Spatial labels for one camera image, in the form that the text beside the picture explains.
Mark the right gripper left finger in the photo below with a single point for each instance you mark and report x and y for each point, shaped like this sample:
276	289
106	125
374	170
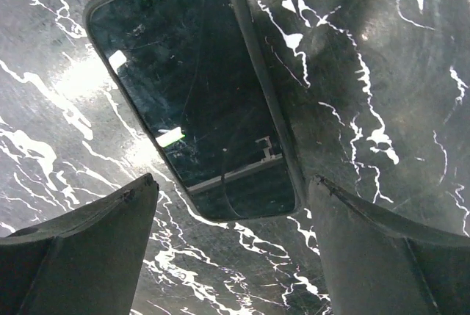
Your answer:
87	261

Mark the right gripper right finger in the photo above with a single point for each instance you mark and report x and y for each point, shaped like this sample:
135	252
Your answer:
377	262

